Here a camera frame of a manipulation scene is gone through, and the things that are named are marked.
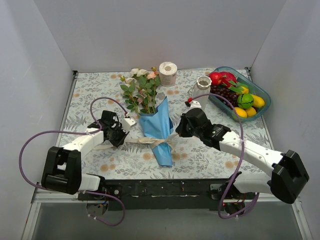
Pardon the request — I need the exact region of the white rose flower stem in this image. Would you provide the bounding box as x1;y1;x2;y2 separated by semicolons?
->
120;68;140;114

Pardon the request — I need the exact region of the pink rose flower stem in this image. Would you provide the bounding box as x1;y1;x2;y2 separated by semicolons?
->
137;88;157;114

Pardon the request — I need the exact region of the yellow fruit under leaves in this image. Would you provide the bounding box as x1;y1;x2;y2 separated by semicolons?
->
237;86;249;95

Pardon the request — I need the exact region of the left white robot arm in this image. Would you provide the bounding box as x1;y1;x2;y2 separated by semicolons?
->
41;110;137;200

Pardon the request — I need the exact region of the white ribbed ceramic vase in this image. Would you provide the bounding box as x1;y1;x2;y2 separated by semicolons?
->
191;76;211;111

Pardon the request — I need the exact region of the red apple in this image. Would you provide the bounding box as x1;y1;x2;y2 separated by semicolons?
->
208;71;223;86

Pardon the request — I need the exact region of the peach rose flower stem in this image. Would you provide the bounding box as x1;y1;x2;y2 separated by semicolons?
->
146;67;161;113

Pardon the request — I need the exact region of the teal plastic fruit container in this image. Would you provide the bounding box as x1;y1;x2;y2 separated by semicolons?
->
209;66;271;122

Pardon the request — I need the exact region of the green round fruit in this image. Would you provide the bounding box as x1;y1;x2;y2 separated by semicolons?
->
237;93;254;109

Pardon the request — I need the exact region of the floral patterned tablecloth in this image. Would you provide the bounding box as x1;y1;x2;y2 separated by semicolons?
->
56;68;281;181

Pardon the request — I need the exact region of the yellow lemon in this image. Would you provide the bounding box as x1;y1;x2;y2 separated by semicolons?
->
234;107;248;118
251;94;265;109
245;107;257;118

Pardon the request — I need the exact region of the yellow lemon front left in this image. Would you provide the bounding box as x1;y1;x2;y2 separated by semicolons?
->
234;107;248;118

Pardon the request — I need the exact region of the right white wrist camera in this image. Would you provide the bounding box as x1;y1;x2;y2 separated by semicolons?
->
184;98;202;110

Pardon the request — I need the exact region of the beige ribbon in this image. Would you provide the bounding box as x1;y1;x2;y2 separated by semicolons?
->
93;132;181;157

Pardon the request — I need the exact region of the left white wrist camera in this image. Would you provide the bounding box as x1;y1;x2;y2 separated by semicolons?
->
121;116;137;133

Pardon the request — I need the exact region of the toilet paper roll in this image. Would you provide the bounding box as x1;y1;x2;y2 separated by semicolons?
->
159;61;178;87

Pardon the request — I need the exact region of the yellow lemon front right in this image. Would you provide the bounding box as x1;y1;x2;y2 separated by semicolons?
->
245;107;257;118

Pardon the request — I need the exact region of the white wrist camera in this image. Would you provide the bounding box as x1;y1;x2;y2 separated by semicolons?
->
184;98;202;110
121;116;137;133

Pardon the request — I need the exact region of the purple grape bunch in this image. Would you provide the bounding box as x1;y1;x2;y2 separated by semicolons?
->
208;85;238;110

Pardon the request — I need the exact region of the blue wrapping paper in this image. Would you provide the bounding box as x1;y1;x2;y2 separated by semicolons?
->
139;97;173;167

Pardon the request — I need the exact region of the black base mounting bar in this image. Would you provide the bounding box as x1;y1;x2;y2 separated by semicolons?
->
74;178;247;213

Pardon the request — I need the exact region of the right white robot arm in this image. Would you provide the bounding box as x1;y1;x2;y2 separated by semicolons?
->
175;108;310;204

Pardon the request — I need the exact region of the pink bud flower stem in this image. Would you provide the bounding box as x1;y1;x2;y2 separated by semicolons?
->
136;69;152;114

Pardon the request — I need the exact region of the pink dragon fruit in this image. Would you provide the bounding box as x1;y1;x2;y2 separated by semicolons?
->
220;71;237;88

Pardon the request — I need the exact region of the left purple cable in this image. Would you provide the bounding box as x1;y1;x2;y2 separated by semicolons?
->
19;96;130;227

